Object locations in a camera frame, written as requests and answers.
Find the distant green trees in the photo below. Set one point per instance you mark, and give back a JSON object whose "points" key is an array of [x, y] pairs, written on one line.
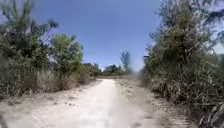
{"points": [[112, 70]]}

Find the tall thin tree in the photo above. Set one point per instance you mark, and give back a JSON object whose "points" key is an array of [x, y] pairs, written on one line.
{"points": [[125, 60]]}

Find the pale sandy dirt path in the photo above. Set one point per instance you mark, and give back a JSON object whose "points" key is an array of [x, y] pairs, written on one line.
{"points": [[100, 106]]}

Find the tall dry bushes and trees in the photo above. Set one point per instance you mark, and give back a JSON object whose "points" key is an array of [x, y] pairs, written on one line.
{"points": [[186, 66]]}

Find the dense green bushes and trees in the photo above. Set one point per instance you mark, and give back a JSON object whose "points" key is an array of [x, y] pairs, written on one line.
{"points": [[36, 63]]}

